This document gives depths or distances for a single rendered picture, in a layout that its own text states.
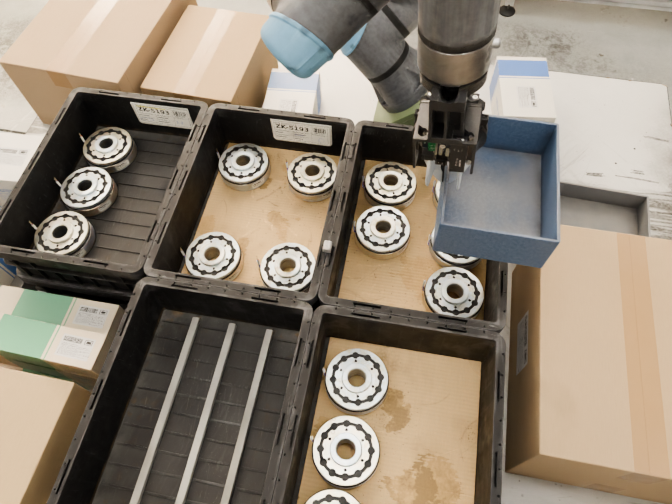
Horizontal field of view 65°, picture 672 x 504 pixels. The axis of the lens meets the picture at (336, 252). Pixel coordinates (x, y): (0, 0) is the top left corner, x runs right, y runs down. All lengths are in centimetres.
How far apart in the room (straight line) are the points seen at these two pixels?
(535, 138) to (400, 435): 50
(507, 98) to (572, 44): 154
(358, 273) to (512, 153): 34
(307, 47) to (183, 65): 79
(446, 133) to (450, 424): 49
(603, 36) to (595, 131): 153
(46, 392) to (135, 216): 38
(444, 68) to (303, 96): 80
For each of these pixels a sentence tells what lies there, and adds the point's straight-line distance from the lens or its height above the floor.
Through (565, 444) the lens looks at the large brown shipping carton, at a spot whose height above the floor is 90.
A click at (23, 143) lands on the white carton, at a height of 88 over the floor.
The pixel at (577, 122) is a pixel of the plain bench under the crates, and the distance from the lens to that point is 148.
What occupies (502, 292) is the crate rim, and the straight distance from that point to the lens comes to 89.
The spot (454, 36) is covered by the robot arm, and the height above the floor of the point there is 138.
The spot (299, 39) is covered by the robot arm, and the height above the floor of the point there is 134.
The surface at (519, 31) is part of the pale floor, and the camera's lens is 288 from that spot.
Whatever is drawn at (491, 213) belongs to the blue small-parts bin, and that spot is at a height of 107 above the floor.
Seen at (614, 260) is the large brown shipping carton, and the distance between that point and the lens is 102.
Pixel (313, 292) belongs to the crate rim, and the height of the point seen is 93.
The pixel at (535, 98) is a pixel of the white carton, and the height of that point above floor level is 79.
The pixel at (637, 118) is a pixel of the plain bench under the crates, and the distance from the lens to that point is 155.
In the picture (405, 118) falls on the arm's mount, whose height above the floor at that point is 81.
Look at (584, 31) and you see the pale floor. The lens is 297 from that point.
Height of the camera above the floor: 170
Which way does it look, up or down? 60 degrees down
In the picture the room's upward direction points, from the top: 3 degrees counter-clockwise
